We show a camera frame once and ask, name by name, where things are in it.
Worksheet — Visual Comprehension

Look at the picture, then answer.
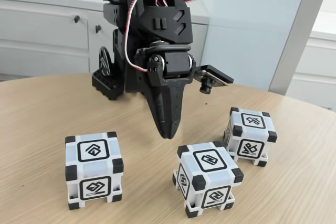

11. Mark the white cube with zigzag symbol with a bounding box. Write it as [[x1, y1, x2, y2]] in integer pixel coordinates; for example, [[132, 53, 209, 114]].
[[172, 141, 245, 218]]

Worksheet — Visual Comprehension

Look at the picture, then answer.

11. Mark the white cube with crossed-loop symbol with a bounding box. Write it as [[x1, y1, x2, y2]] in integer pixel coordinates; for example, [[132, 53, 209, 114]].
[[223, 106, 278, 167]]

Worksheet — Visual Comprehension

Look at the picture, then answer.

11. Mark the black round clamp knob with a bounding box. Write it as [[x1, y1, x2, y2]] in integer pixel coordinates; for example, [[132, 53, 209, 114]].
[[98, 46, 115, 77]]

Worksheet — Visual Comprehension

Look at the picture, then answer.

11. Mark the white cube with house symbol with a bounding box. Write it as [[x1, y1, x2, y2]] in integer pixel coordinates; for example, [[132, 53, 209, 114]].
[[65, 131, 124, 204]]

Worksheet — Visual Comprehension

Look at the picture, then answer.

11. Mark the long white low cabinet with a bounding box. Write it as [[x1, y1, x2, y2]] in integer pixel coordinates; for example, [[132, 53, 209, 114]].
[[0, 0, 211, 78]]

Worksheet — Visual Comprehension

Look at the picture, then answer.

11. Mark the white drawer cabinet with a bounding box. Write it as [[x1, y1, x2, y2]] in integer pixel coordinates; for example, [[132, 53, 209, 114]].
[[286, 11, 336, 111]]

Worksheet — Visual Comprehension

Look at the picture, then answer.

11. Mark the camera module on black mount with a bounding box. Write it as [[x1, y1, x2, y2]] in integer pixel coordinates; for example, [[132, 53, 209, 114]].
[[193, 63, 234, 94]]

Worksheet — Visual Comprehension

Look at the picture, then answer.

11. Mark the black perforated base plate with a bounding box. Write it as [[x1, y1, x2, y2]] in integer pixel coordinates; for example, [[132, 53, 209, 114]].
[[91, 68, 124, 101]]

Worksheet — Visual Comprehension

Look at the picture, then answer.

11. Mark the white slanted frame post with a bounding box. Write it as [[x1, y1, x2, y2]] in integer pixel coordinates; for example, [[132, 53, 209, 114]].
[[268, 0, 336, 96]]

